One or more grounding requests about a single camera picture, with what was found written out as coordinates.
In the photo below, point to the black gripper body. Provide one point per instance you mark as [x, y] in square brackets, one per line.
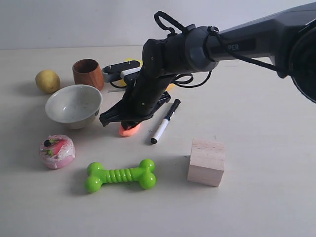
[142, 93]

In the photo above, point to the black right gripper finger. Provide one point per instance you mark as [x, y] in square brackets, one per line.
[127, 125]

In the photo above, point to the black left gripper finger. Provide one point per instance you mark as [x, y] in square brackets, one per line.
[117, 113]

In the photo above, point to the orange putty lump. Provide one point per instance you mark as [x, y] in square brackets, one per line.
[130, 132]

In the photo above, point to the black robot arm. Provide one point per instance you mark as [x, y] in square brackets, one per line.
[284, 42]

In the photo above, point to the yellow foam cube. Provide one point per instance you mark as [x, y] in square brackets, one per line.
[132, 60]

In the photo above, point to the orange foam wedge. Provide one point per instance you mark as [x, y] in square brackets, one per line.
[170, 86]

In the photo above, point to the black white marker pen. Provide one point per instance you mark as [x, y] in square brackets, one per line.
[165, 121]

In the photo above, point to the white ceramic bowl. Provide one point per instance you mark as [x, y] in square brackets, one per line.
[75, 106]

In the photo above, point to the green bone dog toy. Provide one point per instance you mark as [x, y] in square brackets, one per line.
[98, 175]

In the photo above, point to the brown wooden cup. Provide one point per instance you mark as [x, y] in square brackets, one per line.
[88, 71]

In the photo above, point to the pink toy cake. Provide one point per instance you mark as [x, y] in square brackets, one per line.
[57, 151]

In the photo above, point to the yellow lemon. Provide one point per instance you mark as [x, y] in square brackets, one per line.
[48, 81]

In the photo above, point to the light wooden block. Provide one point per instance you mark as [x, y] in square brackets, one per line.
[206, 162]

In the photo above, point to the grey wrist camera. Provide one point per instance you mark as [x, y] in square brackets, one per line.
[112, 72]

